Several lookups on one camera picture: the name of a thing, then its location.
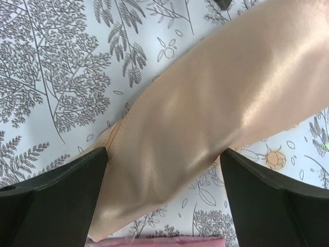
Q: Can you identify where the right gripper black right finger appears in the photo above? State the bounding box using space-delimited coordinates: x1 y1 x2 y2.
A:
220 149 328 247

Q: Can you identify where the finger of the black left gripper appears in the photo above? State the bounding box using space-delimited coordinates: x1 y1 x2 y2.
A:
215 0 232 10

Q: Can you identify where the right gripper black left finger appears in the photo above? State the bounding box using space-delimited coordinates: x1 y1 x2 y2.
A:
1 147 107 246

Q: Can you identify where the peach satin napkin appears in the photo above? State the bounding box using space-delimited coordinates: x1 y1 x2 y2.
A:
88 1 328 242

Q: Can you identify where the pink rose placemat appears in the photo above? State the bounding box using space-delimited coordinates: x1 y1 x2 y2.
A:
85 236 226 247

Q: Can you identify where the floral tablecloth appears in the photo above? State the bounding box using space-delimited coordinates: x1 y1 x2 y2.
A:
1 1 328 246

